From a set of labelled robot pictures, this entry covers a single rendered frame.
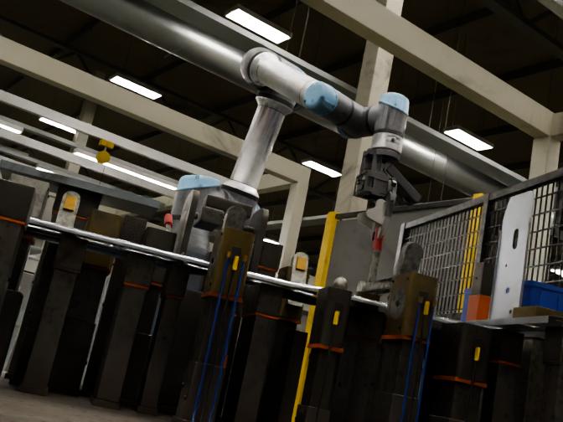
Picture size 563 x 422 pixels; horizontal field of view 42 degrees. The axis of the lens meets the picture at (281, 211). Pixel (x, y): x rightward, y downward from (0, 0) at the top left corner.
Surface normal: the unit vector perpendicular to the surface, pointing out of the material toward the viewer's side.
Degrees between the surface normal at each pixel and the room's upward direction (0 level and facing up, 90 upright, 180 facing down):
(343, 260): 90
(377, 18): 90
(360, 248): 90
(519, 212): 90
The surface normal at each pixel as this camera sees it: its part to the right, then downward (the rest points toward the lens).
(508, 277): -0.94, -0.25
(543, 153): -0.78, -0.30
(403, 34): 0.59, -0.08
